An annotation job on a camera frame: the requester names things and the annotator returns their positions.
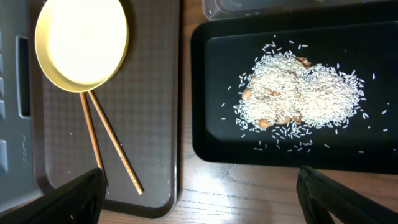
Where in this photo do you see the wooden chopstick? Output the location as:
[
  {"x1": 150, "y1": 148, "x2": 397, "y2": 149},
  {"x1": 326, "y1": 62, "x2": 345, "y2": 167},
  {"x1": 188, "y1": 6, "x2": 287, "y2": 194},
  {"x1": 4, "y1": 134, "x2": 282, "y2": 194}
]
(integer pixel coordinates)
[
  {"x1": 79, "y1": 93, "x2": 109, "y2": 186},
  {"x1": 88, "y1": 90, "x2": 144, "y2": 195}
]

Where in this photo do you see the pile of rice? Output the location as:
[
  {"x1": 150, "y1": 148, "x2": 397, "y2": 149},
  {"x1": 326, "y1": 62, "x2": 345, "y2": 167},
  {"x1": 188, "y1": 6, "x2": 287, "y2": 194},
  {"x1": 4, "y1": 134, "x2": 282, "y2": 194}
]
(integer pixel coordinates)
[{"x1": 231, "y1": 41, "x2": 370, "y2": 149}]

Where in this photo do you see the clear plastic waste bin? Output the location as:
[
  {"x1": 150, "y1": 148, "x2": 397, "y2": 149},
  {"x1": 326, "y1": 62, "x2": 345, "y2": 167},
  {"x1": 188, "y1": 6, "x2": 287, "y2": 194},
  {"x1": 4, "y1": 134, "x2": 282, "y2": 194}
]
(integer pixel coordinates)
[{"x1": 202, "y1": 0, "x2": 384, "y2": 21}]

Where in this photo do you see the grey plastic dish rack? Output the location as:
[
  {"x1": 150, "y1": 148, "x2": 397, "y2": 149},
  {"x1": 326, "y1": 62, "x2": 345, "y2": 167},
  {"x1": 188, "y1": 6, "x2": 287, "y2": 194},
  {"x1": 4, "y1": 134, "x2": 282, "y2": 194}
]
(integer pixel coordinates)
[{"x1": 1, "y1": 0, "x2": 41, "y2": 212}]

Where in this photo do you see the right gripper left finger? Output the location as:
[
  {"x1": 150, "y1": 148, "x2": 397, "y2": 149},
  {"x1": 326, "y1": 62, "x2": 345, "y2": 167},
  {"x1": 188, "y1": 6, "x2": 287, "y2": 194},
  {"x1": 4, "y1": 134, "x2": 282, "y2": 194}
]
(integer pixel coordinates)
[{"x1": 1, "y1": 168, "x2": 106, "y2": 224}]

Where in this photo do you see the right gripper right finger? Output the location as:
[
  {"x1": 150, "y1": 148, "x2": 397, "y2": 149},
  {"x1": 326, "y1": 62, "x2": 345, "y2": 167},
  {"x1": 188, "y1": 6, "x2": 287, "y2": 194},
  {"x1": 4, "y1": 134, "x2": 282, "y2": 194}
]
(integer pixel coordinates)
[{"x1": 296, "y1": 166, "x2": 397, "y2": 224}]

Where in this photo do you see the black rectangular tray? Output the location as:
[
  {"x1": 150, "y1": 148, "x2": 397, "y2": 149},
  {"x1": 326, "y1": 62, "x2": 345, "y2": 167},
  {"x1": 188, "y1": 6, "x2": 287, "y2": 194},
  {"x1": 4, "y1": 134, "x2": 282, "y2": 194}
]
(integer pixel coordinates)
[{"x1": 191, "y1": 1, "x2": 397, "y2": 174}]

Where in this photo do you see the dark brown serving tray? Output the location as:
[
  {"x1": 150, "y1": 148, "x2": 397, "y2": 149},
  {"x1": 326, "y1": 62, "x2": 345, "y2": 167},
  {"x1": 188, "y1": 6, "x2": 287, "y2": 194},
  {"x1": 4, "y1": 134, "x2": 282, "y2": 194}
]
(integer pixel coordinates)
[{"x1": 29, "y1": 0, "x2": 180, "y2": 220}]

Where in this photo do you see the yellow round plate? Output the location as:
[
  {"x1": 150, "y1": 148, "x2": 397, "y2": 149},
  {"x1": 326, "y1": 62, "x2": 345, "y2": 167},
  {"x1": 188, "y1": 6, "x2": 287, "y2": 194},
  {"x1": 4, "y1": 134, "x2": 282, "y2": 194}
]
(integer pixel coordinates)
[{"x1": 34, "y1": 0, "x2": 129, "y2": 93}]

